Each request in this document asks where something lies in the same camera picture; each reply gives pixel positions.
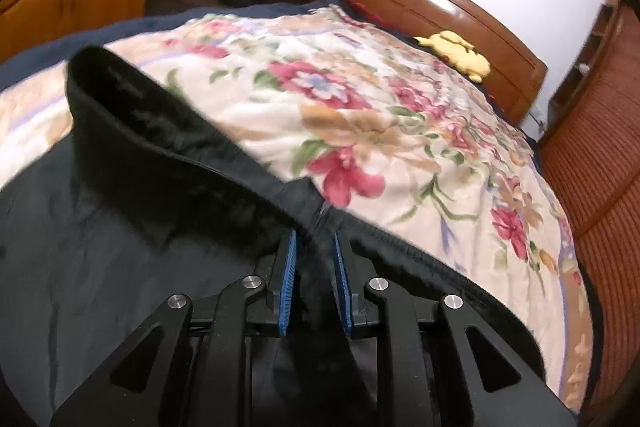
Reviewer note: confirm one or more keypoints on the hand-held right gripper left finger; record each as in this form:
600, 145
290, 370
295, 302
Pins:
287, 282

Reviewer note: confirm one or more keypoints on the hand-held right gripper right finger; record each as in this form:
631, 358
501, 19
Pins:
342, 287

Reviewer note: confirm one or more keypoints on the black jacket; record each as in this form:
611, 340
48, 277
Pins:
125, 232

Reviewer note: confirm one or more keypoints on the floral blanket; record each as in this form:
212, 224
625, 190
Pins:
350, 132

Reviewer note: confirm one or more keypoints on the yellow plush toy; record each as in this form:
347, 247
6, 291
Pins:
457, 52

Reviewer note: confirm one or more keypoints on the wooden louvered wardrobe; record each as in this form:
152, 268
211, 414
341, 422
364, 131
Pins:
595, 207

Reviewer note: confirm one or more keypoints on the dark red pillow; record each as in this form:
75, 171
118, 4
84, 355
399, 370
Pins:
361, 11

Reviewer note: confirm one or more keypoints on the navy bed sheet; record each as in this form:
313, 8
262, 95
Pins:
150, 23

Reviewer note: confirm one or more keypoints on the wooden bed headboard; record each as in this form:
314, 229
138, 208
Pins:
450, 12

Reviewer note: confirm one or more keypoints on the small white figurine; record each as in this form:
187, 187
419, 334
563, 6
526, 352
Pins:
581, 69

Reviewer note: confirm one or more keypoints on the wall socket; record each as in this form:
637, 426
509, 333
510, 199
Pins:
537, 118

